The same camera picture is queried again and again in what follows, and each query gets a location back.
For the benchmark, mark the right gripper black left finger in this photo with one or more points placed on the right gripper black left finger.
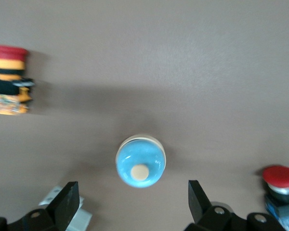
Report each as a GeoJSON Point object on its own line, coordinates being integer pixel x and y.
{"type": "Point", "coordinates": [60, 209]}

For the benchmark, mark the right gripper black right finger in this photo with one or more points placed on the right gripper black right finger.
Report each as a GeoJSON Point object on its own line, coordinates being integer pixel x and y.
{"type": "Point", "coordinates": [207, 216]}

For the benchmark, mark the light blue service bell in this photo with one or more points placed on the light blue service bell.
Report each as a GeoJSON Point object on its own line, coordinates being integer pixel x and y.
{"type": "Point", "coordinates": [144, 156]}

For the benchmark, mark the white circuit breaker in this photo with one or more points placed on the white circuit breaker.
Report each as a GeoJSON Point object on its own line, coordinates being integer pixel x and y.
{"type": "Point", "coordinates": [83, 216]}

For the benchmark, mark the red mushroom push button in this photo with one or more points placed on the red mushroom push button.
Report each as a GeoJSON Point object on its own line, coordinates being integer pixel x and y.
{"type": "Point", "coordinates": [279, 176]}

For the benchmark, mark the orange emergency stop button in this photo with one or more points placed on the orange emergency stop button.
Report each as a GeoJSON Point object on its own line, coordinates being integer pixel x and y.
{"type": "Point", "coordinates": [7, 62]}

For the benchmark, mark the brown table mat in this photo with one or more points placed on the brown table mat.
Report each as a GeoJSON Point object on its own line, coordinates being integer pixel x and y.
{"type": "Point", "coordinates": [159, 60]}

